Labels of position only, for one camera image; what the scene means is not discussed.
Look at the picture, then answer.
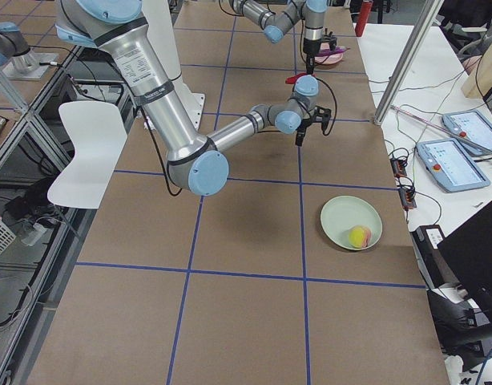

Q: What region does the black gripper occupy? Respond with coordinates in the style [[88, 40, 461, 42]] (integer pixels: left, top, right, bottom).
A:
[[303, 27, 337, 75], [295, 106, 331, 146]]

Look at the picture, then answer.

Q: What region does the purple eggplant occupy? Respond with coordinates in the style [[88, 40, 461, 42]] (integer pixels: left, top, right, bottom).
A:
[[317, 46, 349, 57]]

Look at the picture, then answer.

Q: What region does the red chili pepper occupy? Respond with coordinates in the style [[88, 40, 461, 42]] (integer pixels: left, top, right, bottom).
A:
[[285, 73, 306, 85]]

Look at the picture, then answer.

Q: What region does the yellow pink peach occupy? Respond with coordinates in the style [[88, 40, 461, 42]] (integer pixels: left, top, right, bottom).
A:
[[348, 225, 372, 249]]

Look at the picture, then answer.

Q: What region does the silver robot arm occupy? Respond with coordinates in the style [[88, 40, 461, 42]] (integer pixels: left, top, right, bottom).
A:
[[229, 0, 331, 75], [56, 1, 319, 196]]

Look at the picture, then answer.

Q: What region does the pink plate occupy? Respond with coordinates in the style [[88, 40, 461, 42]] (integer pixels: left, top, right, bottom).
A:
[[315, 53, 344, 66]]

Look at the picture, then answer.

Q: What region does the red cylinder bottle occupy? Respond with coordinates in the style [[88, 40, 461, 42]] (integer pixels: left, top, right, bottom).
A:
[[355, 0, 373, 37]]

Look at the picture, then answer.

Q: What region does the light green plate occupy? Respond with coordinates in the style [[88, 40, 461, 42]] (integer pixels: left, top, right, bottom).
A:
[[321, 196, 383, 250]]

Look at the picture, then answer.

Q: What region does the grey orange USB hub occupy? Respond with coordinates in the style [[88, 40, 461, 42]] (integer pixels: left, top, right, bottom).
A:
[[389, 157, 407, 177]]

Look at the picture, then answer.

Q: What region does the reacher grabber stick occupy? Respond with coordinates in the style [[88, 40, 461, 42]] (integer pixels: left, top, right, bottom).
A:
[[390, 105, 492, 155]]

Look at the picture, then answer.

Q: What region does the near teach pendant tablet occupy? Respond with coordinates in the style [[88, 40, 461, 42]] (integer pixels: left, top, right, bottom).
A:
[[416, 139, 490, 193]]

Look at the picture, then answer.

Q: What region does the teach pendant tablet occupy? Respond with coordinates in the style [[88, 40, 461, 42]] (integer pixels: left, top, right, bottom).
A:
[[442, 110, 492, 151], [416, 139, 490, 193]]

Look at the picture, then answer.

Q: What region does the far teach pendant tablet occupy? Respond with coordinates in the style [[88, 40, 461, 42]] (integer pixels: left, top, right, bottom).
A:
[[442, 110, 492, 151]]

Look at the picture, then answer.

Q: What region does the white plastic chair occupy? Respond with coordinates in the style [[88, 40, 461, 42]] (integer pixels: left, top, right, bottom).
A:
[[47, 101, 127, 209]]

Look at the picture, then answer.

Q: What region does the black laptop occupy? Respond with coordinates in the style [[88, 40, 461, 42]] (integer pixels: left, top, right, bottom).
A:
[[436, 199, 492, 310]]

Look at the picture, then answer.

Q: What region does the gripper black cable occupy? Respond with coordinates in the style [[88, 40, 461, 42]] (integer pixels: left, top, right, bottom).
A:
[[316, 76, 337, 136]]

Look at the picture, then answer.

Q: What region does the aluminium frame post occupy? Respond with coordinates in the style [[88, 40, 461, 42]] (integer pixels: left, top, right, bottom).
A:
[[373, 0, 444, 126]]

